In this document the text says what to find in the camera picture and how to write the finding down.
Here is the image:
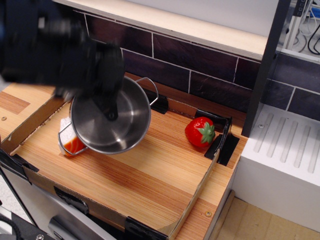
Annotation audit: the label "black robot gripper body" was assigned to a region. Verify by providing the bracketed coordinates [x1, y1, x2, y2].
[0, 0, 125, 98]

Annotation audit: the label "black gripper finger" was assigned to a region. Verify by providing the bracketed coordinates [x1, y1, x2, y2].
[93, 92, 118, 122]

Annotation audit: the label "shiny metal pot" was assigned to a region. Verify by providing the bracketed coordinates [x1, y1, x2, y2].
[57, 77, 159, 157]

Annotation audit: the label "cardboard fence with black tape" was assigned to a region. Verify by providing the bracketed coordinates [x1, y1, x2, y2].
[0, 84, 245, 240]

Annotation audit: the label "toy salmon sushi piece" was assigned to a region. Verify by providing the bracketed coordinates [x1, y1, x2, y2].
[57, 117, 87, 157]

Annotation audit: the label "red toy strawberry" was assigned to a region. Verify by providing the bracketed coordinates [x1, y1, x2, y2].
[184, 116, 216, 148]

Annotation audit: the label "white dish drainer block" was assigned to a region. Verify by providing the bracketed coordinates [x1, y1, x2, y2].
[232, 105, 320, 231]

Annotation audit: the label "silver drawer handle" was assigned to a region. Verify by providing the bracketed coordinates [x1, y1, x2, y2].
[48, 218, 79, 240]

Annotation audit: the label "dark shelf frame with board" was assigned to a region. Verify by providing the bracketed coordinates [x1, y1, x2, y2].
[59, 0, 291, 137]

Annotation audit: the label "white and black background cables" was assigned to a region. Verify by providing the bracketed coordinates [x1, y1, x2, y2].
[294, 0, 320, 55]

